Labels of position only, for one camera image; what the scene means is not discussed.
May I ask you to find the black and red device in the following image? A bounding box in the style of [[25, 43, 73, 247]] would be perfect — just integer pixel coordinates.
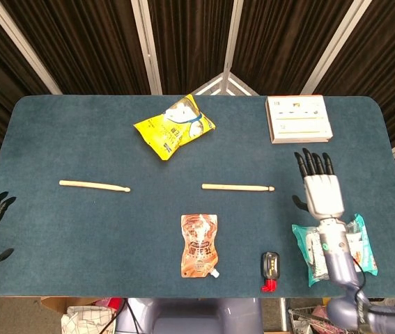
[[260, 251, 281, 292]]

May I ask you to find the grey robot torso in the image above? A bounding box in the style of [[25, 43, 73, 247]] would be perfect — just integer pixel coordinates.
[[115, 297, 264, 334]]

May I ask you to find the white checked cloth bag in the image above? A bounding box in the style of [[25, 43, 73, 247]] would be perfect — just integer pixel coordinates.
[[61, 305, 118, 334]]

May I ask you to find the wooden drumstick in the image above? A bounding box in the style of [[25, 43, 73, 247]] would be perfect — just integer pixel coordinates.
[[201, 183, 276, 193], [59, 179, 132, 193]]

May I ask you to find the dark brown curtain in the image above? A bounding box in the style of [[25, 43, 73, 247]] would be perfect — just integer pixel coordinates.
[[0, 0, 395, 209]]

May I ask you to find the white partition triangular foot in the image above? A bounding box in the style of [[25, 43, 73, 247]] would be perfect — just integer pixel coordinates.
[[193, 71, 259, 97]]

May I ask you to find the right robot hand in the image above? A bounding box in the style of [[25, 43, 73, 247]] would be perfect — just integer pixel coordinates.
[[291, 148, 345, 221]]

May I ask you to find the yellow snack bag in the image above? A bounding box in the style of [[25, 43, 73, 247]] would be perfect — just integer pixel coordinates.
[[133, 93, 217, 161]]

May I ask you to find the wire basket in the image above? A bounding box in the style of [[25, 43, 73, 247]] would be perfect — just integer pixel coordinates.
[[287, 304, 344, 334]]

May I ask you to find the red bag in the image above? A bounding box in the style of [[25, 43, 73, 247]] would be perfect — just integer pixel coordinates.
[[94, 297, 125, 310]]

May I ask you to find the teal noodle packet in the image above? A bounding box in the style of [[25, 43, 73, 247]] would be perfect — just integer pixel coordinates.
[[291, 213, 379, 288]]

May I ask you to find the brown cardboard box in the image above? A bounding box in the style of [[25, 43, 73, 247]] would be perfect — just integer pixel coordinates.
[[40, 297, 125, 317]]

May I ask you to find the orange peanut butter pouch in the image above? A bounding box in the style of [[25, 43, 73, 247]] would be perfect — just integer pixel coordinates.
[[180, 214, 220, 279]]

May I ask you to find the white flat cardboard box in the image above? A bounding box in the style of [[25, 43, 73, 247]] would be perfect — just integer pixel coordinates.
[[265, 95, 334, 145]]

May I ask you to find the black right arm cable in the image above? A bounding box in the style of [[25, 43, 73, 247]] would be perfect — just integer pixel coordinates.
[[351, 256, 374, 316]]

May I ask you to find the blue felt table mat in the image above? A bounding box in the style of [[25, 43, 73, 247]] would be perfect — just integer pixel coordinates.
[[0, 94, 395, 299]]

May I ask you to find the pink packet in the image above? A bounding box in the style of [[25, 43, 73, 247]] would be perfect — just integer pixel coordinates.
[[310, 305, 330, 321]]

